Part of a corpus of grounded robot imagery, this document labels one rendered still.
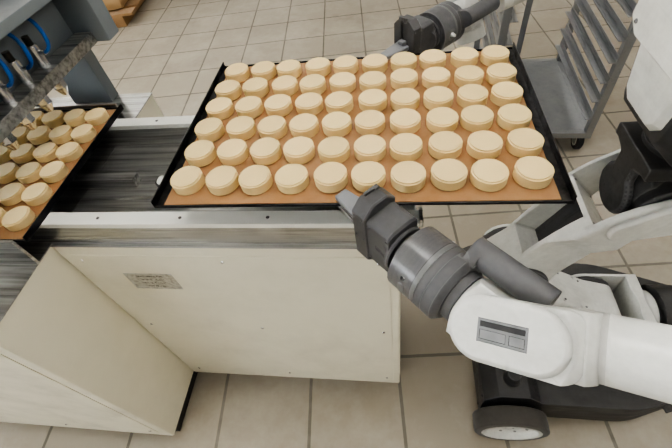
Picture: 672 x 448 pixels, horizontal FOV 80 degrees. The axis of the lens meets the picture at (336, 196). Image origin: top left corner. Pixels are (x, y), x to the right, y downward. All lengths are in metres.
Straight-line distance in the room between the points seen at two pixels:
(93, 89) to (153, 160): 0.36
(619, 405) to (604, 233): 0.64
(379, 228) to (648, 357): 0.27
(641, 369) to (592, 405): 0.97
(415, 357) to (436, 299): 1.06
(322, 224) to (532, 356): 0.39
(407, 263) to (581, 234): 0.50
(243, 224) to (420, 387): 0.96
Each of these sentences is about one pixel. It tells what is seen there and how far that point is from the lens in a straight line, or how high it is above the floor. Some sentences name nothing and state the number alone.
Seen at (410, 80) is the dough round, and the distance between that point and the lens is 0.76.
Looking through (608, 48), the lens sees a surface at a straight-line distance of 2.03.
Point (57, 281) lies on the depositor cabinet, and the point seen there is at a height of 0.78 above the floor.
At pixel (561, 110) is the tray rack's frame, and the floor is 0.15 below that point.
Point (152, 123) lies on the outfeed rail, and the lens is 1.04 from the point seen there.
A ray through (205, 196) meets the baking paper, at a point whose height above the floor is 1.00.
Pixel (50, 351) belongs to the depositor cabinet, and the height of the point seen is 0.70.
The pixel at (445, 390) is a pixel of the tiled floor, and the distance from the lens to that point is 1.49.
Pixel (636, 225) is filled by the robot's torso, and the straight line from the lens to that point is 0.90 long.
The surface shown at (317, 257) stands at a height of 0.81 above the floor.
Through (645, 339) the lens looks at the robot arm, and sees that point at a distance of 0.44.
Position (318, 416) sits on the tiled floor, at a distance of 1.48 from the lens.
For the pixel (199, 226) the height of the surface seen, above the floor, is 0.89.
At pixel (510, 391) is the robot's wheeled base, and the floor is 0.21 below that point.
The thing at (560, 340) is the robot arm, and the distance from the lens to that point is 0.42.
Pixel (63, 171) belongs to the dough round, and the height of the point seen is 0.91.
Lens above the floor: 1.43
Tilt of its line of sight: 48 degrees down
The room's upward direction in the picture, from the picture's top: 10 degrees counter-clockwise
